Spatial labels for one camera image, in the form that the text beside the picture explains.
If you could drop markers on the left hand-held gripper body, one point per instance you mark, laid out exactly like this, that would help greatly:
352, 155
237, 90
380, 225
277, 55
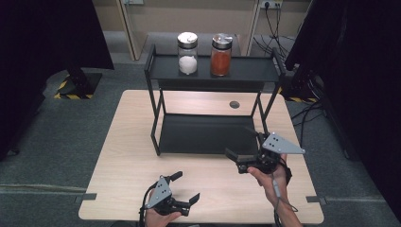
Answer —
164, 198

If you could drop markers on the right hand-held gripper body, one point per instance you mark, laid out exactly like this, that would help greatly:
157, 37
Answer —
277, 145

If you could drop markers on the black metal shelf rack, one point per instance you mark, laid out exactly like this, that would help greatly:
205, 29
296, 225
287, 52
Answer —
205, 134

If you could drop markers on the glass jar with orange powder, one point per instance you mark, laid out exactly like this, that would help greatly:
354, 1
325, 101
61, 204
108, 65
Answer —
220, 63

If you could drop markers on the glass jar with white granules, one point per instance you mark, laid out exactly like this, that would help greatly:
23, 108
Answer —
187, 63

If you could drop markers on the person's left hand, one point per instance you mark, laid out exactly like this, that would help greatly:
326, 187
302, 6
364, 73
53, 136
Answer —
157, 220

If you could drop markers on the person's right hand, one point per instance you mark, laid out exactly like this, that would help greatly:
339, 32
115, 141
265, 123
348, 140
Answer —
268, 186

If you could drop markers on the stand base with striped tape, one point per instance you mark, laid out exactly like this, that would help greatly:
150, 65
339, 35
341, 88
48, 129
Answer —
78, 86
299, 94

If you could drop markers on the black curtain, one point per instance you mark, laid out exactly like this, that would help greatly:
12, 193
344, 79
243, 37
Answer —
356, 63
38, 47

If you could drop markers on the white post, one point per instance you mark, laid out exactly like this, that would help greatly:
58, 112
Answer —
129, 28
253, 28

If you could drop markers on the white wall socket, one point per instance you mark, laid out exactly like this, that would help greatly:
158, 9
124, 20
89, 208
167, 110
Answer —
271, 3

